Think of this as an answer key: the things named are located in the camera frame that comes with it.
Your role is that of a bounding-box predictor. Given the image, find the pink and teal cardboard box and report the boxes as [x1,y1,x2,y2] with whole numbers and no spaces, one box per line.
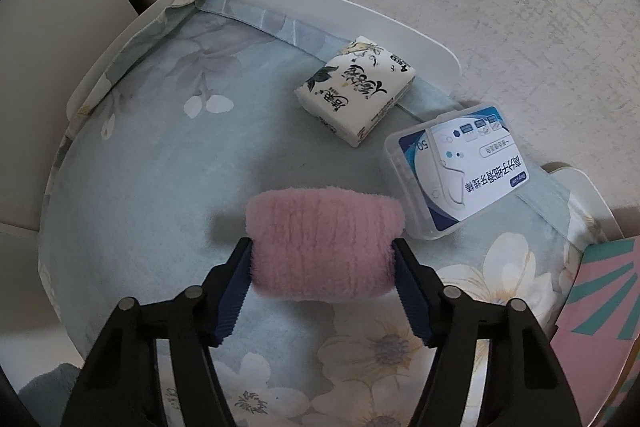
[555,234,640,408]

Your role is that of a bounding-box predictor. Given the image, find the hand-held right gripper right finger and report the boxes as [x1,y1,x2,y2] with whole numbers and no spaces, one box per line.
[391,238,571,427]

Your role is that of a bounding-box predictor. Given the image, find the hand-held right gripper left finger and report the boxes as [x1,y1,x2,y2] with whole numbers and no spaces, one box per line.
[60,237,256,427]

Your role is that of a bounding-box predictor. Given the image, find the pink fluffy towel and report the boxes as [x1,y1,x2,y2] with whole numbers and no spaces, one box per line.
[244,188,407,304]

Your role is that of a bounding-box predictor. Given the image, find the clear plastic floss pick box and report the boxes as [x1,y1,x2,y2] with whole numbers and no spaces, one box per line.
[383,103,518,240]

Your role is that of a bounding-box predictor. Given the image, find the grey-blue fluffy cloth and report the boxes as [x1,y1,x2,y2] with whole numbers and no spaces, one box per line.
[20,361,81,427]

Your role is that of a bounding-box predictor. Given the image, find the white tissue packet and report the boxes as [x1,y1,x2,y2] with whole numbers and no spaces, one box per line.
[293,35,417,148]

